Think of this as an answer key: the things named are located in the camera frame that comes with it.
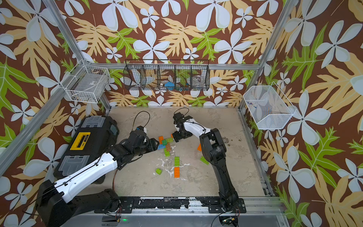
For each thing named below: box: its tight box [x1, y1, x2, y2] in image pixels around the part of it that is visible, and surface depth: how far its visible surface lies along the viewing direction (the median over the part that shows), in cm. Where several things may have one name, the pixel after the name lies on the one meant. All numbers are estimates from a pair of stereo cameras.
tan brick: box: [165, 142, 171, 152], surface depth 97 cm
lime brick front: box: [163, 147, 171, 158], surface depth 95 cm
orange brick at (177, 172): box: [173, 166, 181, 178], surface depth 87 cm
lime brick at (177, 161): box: [174, 156, 181, 167], surface depth 91 cm
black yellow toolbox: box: [53, 115, 120, 184], surface depth 80 cm
